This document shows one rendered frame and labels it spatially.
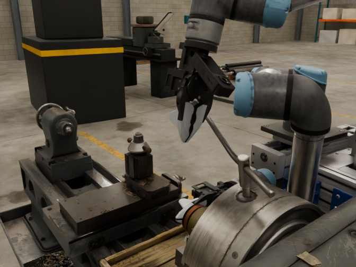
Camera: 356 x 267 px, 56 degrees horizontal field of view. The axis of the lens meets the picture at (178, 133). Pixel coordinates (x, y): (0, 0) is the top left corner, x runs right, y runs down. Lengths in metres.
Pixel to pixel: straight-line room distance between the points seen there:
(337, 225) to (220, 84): 0.30
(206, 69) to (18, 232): 1.48
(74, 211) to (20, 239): 0.75
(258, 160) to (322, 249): 0.77
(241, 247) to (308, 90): 0.42
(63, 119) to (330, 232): 1.30
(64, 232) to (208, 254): 0.62
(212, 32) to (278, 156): 0.61
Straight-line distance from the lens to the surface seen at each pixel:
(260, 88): 0.85
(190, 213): 0.85
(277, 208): 0.64
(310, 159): 0.94
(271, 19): 0.73
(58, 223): 1.20
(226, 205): 0.66
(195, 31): 0.71
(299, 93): 0.84
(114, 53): 5.39
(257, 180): 0.59
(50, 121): 1.64
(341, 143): 1.47
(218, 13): 0.72
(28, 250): 1.79
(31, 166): 1.82
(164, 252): 1.09
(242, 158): 0.62
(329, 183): 1.25
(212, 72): 0.66
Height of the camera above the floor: 1.56
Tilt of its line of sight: 19 degrees down
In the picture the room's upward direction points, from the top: straight up
